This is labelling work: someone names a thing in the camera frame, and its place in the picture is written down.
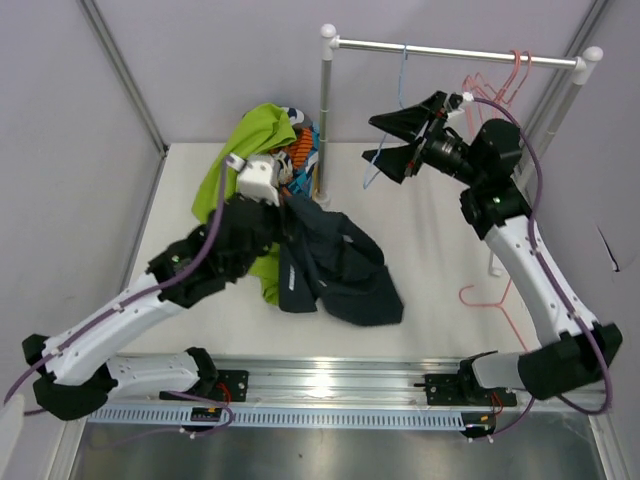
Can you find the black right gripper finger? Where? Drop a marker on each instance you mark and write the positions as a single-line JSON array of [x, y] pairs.
[[406, 124], [397, 163]]

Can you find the pink wire hanger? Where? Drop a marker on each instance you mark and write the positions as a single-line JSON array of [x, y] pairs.
[[476, 113], [496, 305], [506, 93]]

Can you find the patterned blue orange shorts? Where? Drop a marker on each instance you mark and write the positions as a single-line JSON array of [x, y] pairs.
[[298, 160]]

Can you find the lime green shorts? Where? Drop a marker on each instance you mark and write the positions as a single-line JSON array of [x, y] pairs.
[[262, 129]]

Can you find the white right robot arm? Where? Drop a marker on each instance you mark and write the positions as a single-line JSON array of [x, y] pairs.
[[576, 350]]

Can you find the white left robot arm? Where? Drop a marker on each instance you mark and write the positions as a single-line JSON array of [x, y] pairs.
[[214, 255]]

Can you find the white metal clothes rack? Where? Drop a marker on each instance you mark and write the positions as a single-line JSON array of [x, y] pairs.
[[571, 75]]

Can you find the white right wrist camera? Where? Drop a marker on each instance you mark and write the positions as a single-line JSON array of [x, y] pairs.
[[456, 103]]

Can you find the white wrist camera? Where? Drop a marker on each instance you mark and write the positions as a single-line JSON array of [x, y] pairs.
[[456, 103], [258, 179]]

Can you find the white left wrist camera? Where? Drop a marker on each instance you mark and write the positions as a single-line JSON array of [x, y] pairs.
[[258, 179]]

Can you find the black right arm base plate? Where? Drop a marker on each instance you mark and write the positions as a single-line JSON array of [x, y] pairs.
[[453, 390]]

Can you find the aluminium mounting rail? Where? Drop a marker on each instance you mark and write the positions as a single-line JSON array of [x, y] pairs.
[[305, 383]]

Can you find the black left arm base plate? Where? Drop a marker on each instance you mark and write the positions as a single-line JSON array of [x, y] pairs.
[[229, 386]]

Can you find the white slotted cable duct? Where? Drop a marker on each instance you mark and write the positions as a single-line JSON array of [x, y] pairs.
[[247, 416]]

